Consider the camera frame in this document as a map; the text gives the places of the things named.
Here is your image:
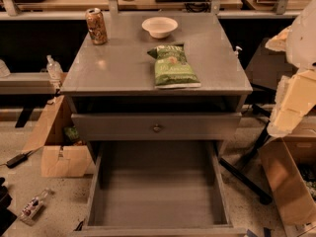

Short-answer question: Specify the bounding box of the plastic bottle on floor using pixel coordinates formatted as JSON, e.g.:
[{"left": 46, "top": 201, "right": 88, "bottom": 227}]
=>
[{"left": 19, "top": 188, "right": 53, "bottom": 226}]

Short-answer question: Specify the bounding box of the green jalapeno chip bag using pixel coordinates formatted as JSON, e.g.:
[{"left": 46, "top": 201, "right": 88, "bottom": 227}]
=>
[{"left": 147, "top": 43, "right": 201, "bottom": 89}]

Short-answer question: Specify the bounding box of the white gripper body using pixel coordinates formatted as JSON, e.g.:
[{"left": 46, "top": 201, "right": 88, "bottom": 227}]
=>
[{"left": 276, "top": 76, "right": 290, "bottom": 106}]

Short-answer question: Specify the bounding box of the left cardboard box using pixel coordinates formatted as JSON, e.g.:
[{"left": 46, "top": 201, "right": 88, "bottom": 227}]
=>
[{"left": 22, "top": 96, "right": 95, "bottom": 178}]

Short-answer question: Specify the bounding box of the right cardboard box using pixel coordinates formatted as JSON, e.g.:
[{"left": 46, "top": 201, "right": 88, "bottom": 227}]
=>
[{"left": 259, "top": 117, "right": 316, "bottom": 237}]

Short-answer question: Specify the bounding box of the closed grey upper drawer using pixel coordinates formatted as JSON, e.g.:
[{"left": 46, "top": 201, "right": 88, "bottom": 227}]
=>
[{"left": 71, "top": 114, "right": 241, "bottom": 141}]

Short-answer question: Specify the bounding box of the grey drawer cabinet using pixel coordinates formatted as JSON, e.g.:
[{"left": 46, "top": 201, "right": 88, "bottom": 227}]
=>
[{"left": 60, "top": 11, "right": 254, "bottom": 237}]

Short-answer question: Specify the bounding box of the clear sanitizer bottle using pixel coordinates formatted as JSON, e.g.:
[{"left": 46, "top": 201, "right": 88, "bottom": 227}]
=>
[{"left": 46, "top": 55, "right": 62, "bottom": 80}]

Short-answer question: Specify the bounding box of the white bowl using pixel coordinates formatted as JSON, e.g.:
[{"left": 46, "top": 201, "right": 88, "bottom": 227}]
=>
[{"left": 142, "top": 17, "right": 178, "bottom": 39}]

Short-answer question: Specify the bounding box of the green bag in box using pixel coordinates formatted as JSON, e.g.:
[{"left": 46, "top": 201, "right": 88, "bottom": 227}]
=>
[{"left": 63, "top": 126, "right": 80, "bottom": 144}]

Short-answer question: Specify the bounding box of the cardboard box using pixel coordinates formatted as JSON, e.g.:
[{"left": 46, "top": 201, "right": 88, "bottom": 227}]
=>
[
  {"left": 259, "top": 117, "right": 316, "bottom": 237},
  {"left": 22, "top": 96, "right": 95, "bottom": 178}
]

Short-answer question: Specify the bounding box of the open grey lower drawer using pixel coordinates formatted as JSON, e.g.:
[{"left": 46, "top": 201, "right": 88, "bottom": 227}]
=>
[{"left": 69, "top": 140, "right": 246, "bottom": 237}]

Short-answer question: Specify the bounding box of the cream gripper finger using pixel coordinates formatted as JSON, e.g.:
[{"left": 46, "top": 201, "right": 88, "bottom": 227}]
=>
[{"left": 268, "top": 70, "right": 316, "bottom": 137}]

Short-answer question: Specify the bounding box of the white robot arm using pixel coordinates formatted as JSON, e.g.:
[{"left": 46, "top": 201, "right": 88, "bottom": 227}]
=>
[{"left": 266, "top": 0, "right": 316, "bottom": 137}]

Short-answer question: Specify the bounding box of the patterned drink can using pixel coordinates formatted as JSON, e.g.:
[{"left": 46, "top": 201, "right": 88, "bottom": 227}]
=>
[{"left": 85, "top": 8, "right": 108, "bottom": 44}]

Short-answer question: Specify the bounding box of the black power adapter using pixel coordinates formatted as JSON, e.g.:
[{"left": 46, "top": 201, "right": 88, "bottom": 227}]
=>
[{"left": 6, "top": 152, "right": 32, "bottom": 169}]

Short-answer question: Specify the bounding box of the small white pump bottle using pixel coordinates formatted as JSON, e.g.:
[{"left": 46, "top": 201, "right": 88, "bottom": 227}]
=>
[{"left": 234, "top": 45, "right": 243, "bottom": 57}]

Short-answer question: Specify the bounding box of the black folding stand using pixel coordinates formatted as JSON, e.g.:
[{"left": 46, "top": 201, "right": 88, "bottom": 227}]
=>
[{"left": 218, "top": 38, "right": 299, "bottom": 205}]

